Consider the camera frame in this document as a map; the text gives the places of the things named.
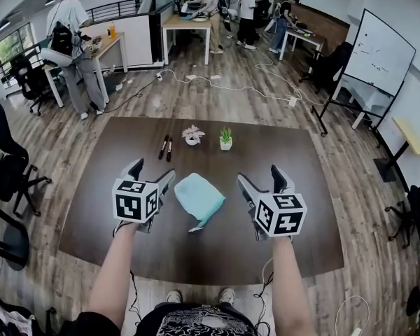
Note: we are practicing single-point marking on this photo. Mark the black padded office chair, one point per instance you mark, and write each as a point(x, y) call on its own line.
point(330, 65)

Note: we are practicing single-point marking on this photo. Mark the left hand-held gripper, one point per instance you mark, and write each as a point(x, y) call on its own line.
point(127, 205)

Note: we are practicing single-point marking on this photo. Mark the wooden top white desk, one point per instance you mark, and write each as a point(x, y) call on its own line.
point(182, 21)

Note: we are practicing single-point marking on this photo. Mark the person's white shoe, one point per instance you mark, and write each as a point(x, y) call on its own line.
point(227, 295)
point(174, 296)

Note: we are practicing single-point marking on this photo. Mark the black mesh office chair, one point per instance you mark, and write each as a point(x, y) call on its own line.
point(416, 205)

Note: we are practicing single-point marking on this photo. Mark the window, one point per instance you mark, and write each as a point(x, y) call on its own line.
point(14, 44)

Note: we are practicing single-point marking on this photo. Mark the long wooden top desk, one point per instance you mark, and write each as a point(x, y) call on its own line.
point(112, 40)

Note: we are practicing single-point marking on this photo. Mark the light blue pencil pouch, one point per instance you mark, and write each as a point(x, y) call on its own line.
point(197, 194)

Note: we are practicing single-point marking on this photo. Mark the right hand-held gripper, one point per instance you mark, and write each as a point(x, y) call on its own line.
point(281, 219)

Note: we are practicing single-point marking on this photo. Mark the cream round table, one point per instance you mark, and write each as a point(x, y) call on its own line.
point(14, 243)

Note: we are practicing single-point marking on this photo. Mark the white hanging helmet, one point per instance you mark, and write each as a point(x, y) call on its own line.
point(56, 57)

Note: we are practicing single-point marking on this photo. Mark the black backpack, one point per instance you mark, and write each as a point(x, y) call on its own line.
point(61, 38)

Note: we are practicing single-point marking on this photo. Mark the white extension socket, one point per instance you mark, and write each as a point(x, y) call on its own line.
point(355, 332)

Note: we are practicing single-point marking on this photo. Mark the white power strip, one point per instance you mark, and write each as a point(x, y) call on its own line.
point(292, 101)
point(159, 75)

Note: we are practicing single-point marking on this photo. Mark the black pendant lamp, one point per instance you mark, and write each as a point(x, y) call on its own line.
point(4, 25)

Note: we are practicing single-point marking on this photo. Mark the person's right forearm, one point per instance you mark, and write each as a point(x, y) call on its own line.
point(290, 285)

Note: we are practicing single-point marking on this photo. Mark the black high-back office chair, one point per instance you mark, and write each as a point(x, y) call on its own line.
point(5, 142)

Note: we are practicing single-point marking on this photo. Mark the white partition panel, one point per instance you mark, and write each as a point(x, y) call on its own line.
point(133, 40)

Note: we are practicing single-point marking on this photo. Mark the black marker pen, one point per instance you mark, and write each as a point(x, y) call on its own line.
point(169, 150)
point(164, 147)

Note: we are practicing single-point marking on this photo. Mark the black swivel chair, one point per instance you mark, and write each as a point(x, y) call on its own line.
point(31, 79)

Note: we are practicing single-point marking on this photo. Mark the orange drink bottle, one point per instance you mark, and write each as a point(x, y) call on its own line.
point(111, 31)

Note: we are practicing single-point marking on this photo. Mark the white cloth covered table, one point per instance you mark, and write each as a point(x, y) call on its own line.
point(367, 96)

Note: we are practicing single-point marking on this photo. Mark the person's left white shoe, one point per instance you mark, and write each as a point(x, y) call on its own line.
point(174, 296)

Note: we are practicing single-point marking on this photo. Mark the pink plant in white pot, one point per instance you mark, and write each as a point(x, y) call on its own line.
point(193, 136)

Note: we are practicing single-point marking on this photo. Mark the black metal railing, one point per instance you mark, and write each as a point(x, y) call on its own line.
point(115, 9)

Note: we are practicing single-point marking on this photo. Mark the green plant in white pot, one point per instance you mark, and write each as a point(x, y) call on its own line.
point(225, 143)

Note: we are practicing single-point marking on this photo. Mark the person's right white shoe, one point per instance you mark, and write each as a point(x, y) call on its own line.
point(227, 295)

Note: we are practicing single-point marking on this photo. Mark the person's left forearm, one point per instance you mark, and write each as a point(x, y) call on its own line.
point(115, 278)

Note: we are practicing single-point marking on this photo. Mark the person's black printed t-shirt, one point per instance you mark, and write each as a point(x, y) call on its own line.
point(196, 322)

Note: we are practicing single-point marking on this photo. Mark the whiteboard on black stand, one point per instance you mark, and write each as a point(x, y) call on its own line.
point(378, 47)

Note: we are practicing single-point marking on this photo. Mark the white paper scrap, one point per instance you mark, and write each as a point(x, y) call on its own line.
point(215, 77)
point(190, 77)

